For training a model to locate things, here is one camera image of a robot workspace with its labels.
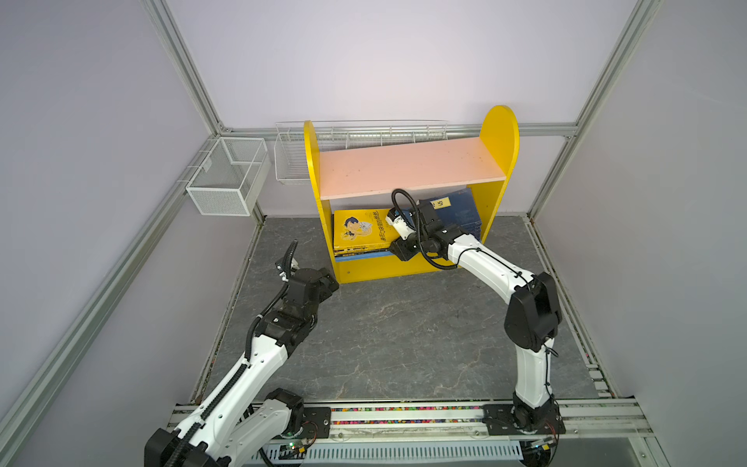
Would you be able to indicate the white wire rack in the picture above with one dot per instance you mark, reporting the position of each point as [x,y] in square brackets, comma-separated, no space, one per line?
[290,161]

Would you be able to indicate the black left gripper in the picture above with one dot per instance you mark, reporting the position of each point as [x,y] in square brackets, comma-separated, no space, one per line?
[325,290]

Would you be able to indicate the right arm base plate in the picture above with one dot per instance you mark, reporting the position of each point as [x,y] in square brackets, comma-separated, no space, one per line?
[507,419]

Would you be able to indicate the yellow bookshelf with coloured shelves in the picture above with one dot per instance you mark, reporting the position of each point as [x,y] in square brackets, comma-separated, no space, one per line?
[484,163]

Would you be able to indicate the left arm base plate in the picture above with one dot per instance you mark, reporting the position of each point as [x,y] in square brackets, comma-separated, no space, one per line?
[311,423]

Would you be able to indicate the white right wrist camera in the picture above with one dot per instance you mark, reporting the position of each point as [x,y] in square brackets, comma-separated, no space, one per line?
[400,225]

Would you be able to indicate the yellow cartoon book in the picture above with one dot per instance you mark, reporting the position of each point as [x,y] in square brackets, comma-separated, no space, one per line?
[362,230]

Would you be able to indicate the aluminium frame rail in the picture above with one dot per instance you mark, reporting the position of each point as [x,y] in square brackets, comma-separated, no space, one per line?
[113,286]

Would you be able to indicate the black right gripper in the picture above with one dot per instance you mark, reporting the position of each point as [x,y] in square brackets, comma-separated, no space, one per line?
[400,249]

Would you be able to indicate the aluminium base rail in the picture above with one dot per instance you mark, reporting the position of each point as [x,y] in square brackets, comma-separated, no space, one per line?
[440,432]

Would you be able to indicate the blue book yellow label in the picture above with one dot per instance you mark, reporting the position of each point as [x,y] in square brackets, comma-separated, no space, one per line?
[459,208]

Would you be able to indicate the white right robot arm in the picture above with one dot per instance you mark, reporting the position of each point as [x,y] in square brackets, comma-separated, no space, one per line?
[533,314]

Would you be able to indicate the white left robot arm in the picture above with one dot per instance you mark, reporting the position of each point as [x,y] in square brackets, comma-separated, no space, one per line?
[225,430]

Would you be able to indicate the white mesh basket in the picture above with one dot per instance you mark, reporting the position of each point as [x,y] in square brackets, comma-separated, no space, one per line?
[231,176]

